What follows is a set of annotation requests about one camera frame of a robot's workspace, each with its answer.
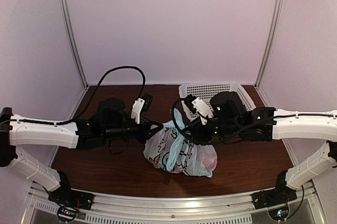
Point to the right aluminium corner post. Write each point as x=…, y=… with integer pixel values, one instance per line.
x=277, y=9

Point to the aluminium corner post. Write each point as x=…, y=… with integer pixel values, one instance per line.
x=277, y=9
x=72, y=42

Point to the aluminium front rail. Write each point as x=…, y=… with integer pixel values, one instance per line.
x=234, y=208

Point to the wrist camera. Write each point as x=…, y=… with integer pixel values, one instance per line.
x=141, y=105
x=197, y=106

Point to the left aluminium corner post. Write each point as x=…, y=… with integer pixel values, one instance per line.
x=72, y=42

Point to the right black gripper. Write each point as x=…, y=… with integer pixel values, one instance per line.
x=198, y=135

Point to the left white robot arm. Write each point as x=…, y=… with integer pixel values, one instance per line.
x=17, y=131

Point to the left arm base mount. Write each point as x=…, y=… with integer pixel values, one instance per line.
x=70, y=203

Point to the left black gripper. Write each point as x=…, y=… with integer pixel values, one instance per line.
x=144, y=129

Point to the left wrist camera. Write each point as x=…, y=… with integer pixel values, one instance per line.
x=141, y=105

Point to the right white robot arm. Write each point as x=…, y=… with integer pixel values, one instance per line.
x=269, y=123

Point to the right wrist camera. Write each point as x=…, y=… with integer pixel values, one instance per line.
x=197, y=106

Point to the light blue printed plastic bag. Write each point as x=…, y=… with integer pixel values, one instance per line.
x=170, y=151

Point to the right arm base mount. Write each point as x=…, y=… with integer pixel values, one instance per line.
x=275, y=201

